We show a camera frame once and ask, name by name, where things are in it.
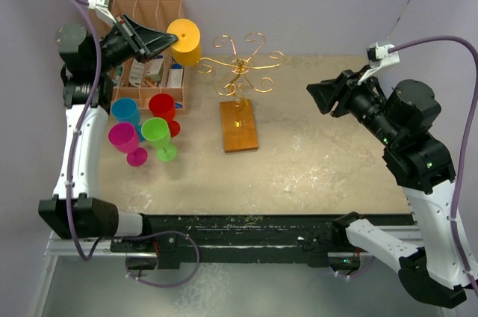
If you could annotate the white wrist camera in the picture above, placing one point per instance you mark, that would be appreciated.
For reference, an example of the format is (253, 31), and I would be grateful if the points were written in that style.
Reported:
(102, 8)
(380, 58)

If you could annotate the orange plastic wine glass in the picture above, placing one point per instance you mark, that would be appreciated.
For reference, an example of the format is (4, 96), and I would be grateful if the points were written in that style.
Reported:
(187, 49)

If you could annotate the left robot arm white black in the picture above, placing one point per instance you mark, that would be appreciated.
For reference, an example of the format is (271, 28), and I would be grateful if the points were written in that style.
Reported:
(75, 209)

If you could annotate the wooden rack base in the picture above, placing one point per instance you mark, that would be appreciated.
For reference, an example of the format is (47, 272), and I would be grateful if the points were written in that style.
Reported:
(238, 126)

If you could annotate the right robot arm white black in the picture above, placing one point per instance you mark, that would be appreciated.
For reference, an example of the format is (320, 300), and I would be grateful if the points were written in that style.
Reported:
(436, 272)

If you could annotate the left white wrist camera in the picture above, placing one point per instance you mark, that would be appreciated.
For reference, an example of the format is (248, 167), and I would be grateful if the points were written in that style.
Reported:
(102, 8)

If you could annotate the red plastic wine glass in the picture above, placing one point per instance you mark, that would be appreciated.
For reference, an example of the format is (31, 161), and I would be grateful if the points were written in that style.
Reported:
(163, 105)

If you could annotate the white blue box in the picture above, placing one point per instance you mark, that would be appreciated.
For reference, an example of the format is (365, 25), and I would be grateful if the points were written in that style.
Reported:
(176, 76)

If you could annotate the green plastic wine glass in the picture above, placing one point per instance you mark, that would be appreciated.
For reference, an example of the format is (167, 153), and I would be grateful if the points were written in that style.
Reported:
(156, 132)

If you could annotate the gold wire glass rack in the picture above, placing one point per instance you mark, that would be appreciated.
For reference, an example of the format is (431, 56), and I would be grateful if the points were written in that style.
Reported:
(239, 68)

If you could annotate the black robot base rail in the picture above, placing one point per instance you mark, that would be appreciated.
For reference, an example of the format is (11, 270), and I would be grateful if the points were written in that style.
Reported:
(244, 239)

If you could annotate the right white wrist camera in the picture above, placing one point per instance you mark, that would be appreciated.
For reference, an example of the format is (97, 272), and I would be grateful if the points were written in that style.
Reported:
(380, 58)

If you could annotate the white medicine box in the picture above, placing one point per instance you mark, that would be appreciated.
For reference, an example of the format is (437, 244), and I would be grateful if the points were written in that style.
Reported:
(155, 70)

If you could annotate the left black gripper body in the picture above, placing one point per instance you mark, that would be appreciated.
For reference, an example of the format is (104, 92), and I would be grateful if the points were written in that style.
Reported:
(120, 47)

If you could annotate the pink plastic wine glass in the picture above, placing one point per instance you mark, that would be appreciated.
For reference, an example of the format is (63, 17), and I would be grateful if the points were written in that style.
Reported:
(123, 136)

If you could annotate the peach plastic file organizer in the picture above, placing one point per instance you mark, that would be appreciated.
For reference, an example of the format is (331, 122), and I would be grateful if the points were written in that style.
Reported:
(142, 85)

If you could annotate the blue plastic wine glass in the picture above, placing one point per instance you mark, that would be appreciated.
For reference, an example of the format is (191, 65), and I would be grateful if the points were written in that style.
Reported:
(125, 110)

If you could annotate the white blister pack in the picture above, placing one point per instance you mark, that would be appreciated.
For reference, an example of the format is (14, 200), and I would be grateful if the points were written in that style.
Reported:
(135, 75)

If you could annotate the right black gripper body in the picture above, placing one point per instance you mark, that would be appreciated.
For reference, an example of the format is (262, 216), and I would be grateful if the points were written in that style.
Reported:
(362, 101)

